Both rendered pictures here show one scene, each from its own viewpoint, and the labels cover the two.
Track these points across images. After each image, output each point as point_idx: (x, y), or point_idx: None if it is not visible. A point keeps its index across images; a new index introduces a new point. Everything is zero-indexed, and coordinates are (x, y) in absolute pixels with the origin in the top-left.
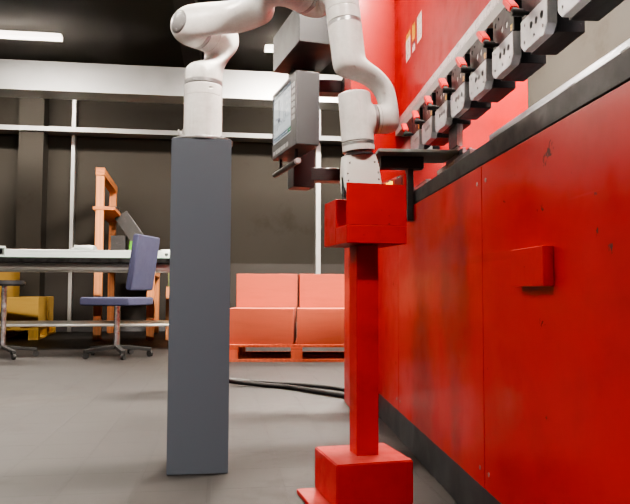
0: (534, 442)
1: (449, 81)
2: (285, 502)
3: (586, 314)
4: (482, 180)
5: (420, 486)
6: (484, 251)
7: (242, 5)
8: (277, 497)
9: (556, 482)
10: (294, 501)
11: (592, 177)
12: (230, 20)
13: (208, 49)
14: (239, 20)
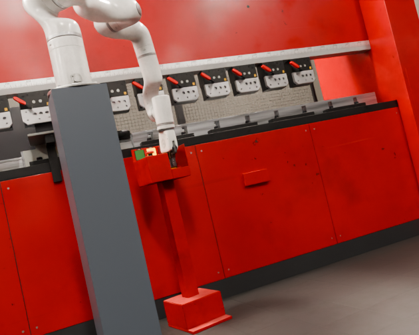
0: (265, 234)
1: None
2: (213, 330)
3: (286, 184)
4: (197, 151)
5: (164, 321)
6: (205, 180)
7: (104, 4)
8: (205, 334)
9: (280, 238)
10: (209, 330)
11: (282, 148)
12: (96, 8)
13: (58, 10)
14: (99, 12)
